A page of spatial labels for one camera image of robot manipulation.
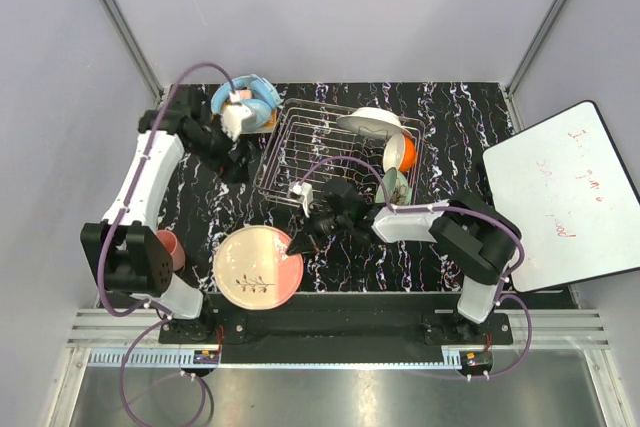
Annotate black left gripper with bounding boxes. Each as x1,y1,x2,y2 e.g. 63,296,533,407
188,114,254,185

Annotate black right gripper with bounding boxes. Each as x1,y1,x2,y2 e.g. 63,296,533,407
288,202,352,254

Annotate pink and cream plate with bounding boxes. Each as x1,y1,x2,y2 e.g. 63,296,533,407
213,226,304,310

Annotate wire dish rack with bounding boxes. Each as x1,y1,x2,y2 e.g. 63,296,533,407
253,99,426,208

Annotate green ceramic bowl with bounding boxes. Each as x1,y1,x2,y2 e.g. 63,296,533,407
375,167,412,206

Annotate orange and white bowl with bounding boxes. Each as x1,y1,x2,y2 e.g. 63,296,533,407
382,133,417,174

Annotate white paper plate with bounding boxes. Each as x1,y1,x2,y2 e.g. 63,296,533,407
336,107,402,138

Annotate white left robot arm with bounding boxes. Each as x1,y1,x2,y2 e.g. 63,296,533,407
80,89,257,343

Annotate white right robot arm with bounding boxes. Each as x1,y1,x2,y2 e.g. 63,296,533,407
287,179,525,344

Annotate wooden board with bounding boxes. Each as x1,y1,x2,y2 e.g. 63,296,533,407
242,111,277,135

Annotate blue headphones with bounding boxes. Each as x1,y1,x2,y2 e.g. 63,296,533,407
210,74,282,131

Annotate pink plastic cup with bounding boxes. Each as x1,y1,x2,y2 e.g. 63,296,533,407
156,230,186,272

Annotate white whiteboard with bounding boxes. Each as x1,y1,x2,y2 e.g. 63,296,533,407
483,101,639,292

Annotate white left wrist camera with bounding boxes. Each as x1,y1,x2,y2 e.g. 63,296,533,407
221,103,255,141

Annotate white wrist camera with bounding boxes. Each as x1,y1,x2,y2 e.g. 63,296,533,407
221,103,255,141
288,182,313,217

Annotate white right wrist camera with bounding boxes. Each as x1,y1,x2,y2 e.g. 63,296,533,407
288,182,313,217

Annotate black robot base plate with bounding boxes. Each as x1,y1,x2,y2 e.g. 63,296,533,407
159,293,513,369

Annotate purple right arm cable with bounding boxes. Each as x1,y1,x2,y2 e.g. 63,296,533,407
292,156,534,381

